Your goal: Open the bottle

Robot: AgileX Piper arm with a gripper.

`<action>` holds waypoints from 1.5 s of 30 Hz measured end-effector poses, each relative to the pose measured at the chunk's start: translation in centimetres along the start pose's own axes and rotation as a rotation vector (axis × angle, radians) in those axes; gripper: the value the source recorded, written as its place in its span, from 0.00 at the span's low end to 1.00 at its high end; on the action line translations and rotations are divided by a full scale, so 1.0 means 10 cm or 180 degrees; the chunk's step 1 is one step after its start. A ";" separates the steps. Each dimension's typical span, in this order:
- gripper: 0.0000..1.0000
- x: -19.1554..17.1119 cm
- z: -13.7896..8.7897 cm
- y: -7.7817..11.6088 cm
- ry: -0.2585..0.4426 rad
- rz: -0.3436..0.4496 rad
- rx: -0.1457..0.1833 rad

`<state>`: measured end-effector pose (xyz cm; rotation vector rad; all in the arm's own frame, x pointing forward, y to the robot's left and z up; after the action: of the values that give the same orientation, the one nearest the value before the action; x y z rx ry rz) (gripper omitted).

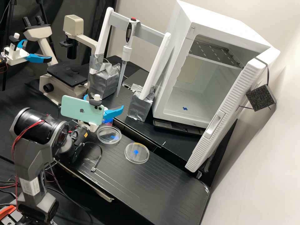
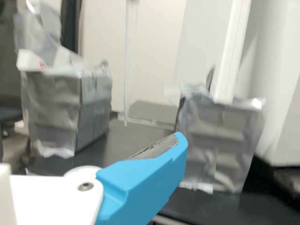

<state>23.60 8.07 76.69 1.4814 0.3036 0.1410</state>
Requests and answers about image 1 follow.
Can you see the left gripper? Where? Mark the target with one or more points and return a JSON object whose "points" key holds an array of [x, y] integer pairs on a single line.
{"points": [[15, 55]]}

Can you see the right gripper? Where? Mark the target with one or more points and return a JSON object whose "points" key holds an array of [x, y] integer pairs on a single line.
{"points": [[88, 125]]}

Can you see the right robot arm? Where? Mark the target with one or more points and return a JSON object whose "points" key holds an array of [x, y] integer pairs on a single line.
{"points": [[32, 150]]}

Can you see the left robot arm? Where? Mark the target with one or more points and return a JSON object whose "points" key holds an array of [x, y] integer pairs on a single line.
{"points": [[2, 61]]}

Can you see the petri dish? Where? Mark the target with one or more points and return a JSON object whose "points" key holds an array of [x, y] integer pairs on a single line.
{"points": [[106, 138]]}

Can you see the cream microscope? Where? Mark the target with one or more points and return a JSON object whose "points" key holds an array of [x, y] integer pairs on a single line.
{"points": [[63, 82]]}

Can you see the black tray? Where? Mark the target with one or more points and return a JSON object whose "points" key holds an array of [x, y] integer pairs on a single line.
{"points": [[137, 77]]}

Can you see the pipette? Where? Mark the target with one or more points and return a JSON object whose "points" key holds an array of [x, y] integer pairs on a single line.
{"points": [[126, 52]]}

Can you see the white pipette stand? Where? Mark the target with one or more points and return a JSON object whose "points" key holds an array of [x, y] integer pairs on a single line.
{"points": [[154, 68]]}

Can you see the petri dish lid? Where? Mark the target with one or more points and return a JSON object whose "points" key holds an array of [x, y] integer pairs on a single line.
{"points": [[140, 157]]}

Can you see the black platform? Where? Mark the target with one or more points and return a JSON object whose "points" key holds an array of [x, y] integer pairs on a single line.
{"points": [[175, 143], [150, 187]]}

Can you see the incubator door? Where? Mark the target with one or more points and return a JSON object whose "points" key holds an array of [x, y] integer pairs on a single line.
{"points": [[232, 107]]}

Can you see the white incubator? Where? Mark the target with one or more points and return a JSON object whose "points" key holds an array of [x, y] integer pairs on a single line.
{"points": [[211, 30]]}

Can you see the right wrist camera phone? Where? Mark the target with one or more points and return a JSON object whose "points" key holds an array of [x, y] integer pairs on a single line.
{"points": [[79, 109]]}

